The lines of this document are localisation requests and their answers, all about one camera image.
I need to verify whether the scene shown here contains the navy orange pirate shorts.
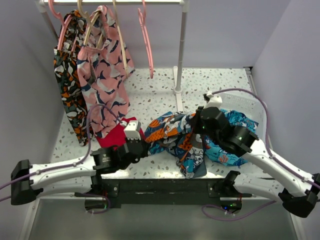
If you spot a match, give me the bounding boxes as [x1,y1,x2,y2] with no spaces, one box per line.
[144,111,207,179]

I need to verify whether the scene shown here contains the beige wooden hanger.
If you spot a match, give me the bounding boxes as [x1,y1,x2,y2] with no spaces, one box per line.
[112,0,129,78]

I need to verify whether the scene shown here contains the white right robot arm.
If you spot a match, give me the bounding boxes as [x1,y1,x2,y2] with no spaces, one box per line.
[191,106,320,218]

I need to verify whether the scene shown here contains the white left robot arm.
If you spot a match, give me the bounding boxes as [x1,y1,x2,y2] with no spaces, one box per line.
[10,139,150,206]

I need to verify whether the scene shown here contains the light blue shark shorts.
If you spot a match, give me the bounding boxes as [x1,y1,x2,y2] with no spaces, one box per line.
[203,109,259,167]

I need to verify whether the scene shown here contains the pink shark shorts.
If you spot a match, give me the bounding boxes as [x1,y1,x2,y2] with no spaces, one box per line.
[77,5,135,138]

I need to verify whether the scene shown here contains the black orange camo shorts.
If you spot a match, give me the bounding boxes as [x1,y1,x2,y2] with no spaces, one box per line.
[53,10,89,147]

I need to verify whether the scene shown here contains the pink empty hanger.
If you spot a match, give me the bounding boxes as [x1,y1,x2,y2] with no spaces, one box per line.
[138,0,154,79]

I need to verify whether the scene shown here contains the wooden hanger with shorts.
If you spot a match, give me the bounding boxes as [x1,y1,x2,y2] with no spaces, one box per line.
[77,0,102,46]

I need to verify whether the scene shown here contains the red folded cloth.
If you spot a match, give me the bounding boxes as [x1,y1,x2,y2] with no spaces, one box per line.
[96,116,146,151]

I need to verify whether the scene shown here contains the white plastic basket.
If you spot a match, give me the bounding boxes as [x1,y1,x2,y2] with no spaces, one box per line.
[219,92,267,142]

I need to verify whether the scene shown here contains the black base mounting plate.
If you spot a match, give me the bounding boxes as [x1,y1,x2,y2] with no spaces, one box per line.
[75,178,252,210]

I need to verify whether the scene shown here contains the white clothes rack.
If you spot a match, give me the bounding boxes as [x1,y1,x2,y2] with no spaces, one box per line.
[34,0,190,112]

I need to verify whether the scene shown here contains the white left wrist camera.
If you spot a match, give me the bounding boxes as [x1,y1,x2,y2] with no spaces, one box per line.
[120,120,142,141]

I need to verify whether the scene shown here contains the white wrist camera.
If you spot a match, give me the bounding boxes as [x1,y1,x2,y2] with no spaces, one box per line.
[120,120,142,141]
[203,92,223,109]

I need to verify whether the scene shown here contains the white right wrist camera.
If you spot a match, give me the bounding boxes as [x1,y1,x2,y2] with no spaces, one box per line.
[203,92,223,109]

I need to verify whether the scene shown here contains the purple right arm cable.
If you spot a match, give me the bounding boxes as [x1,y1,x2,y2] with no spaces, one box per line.
[201,87,320,222]

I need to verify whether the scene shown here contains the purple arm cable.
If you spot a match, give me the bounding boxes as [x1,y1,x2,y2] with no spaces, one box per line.
[201,87,320,222]
[0,104,128,215]

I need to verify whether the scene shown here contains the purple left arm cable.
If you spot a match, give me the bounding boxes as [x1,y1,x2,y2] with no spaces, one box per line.
[0,104,128,215]

